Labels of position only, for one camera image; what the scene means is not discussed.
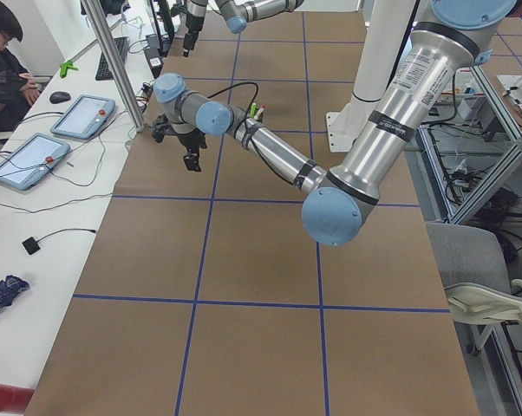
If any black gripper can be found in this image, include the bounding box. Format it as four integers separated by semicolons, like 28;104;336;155
183;15;204;57
168;128;207;172

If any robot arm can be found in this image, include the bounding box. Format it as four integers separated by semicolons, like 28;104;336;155
153;1;519;245
182;0;303;57

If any black keyboard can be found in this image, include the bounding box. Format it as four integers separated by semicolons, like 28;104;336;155
95;36;131;82

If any black mesh pen holder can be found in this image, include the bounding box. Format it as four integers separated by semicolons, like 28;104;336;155
247;107;264;130

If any green highlighter pen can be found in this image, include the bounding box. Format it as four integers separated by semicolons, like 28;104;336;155
249;102;258;118

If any far teach pendant tablet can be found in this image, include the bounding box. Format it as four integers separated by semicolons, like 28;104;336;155
50;94;115;140

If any teach pendant tablet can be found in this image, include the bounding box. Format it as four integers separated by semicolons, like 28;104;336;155
50;94;115;140
0;133;71;191

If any green clamp tool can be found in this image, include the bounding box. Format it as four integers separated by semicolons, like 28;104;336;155
59;60;79;79

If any black computer mouse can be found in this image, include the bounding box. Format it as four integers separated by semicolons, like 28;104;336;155
49;91;71;104

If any near teach pendant tablet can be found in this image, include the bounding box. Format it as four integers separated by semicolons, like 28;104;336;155
0;133;71;191

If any small black puck device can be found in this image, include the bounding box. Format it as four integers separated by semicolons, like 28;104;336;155
22;237;41;255

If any seated person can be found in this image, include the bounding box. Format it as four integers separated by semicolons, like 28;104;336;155
0;2;40;132

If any white mounting pillar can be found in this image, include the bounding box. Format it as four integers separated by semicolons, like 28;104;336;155
350;0;420;115

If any folded blue umbrella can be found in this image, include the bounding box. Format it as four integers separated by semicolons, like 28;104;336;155
0;275;29;313

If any grey office chair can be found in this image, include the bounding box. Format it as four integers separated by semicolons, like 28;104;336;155
427;222;522;356

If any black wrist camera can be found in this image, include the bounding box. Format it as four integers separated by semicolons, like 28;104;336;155
152;114;170;143

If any aluminium frame post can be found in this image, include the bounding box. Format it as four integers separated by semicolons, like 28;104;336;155
82;0;145;133

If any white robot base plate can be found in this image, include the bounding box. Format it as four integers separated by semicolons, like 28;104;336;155
326;107;386;153

